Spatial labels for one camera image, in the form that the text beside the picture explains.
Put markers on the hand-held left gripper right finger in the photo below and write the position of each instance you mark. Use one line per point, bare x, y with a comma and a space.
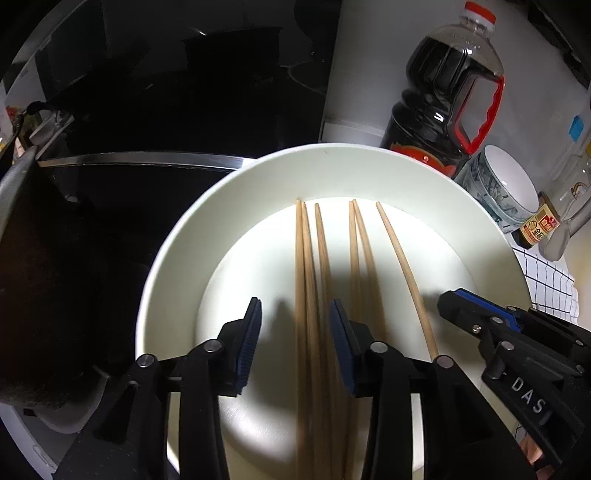
341, 341

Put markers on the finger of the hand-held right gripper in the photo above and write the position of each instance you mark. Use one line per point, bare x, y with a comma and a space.
480, 309
508, 353

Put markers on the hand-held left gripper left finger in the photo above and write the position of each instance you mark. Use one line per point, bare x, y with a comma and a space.
248, 341

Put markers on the pile of wooden chopsticks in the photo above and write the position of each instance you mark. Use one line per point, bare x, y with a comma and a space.
304, 286

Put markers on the large white basin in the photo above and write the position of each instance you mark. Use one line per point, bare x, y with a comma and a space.
240, 207

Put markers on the white grid-patterned cloth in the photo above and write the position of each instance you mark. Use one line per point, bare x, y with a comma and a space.
549, 286

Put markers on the soy sauce bottle yellow cap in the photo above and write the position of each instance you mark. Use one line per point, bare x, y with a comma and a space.
540, 226

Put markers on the white patterned ceramic bowl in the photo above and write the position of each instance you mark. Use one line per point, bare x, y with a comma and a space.
463, 182
475, 184
508, 184

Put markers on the metal saucepan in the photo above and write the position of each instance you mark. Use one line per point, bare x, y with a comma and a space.
41, 277

